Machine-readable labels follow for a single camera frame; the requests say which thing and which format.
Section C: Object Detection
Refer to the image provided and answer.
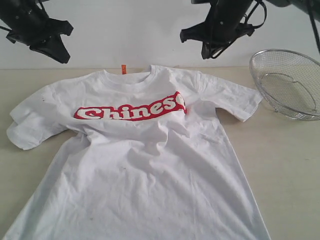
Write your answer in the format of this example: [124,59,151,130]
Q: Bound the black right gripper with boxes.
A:
[180,0,255,60]

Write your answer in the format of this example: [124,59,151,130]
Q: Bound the round wire mesh basket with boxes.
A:
[249,49,320,121]

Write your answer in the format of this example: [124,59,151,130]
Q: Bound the white t-shirt red lettering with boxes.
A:
[4,65,270,240]

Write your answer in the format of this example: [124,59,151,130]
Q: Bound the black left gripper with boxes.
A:
[0,0,74,64]

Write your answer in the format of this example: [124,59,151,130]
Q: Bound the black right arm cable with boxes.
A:
[304,0,320,56]

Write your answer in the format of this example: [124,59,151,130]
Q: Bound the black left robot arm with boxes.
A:
[0,0,74,64]

